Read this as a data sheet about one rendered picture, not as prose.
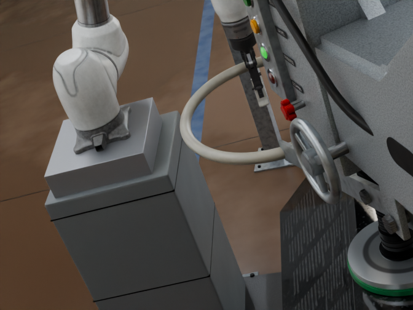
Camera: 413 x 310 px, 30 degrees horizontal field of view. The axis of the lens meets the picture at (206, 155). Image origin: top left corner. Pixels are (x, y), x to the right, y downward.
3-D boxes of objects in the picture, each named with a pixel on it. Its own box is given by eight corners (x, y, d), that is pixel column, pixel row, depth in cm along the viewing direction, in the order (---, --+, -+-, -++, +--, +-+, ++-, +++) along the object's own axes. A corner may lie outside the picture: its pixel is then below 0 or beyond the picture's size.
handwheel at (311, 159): (394, 197, 120) (375, 116, 113) (338, 224, 119) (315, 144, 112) (350, 158, 133) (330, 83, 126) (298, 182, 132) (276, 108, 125)
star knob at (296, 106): (313, 115, 130) (308, 95, 128) (291, 125, 130) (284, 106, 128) (304, 107, 134) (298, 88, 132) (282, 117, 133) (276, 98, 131)
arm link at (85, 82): (66, 135, 233) (35, 74, 221) (82, 103, 248) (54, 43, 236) (114, 126, 229) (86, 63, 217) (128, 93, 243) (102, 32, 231)
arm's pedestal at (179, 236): (121, 397, 268) (23, 219, 228) (139, 299, 310) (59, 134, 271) (260, 371, 257) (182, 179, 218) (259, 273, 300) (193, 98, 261)
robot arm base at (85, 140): (73, 162, 230) (66, 147, 227) (78, 124, 249) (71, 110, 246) (130, 144, 228) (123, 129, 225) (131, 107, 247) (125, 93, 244)
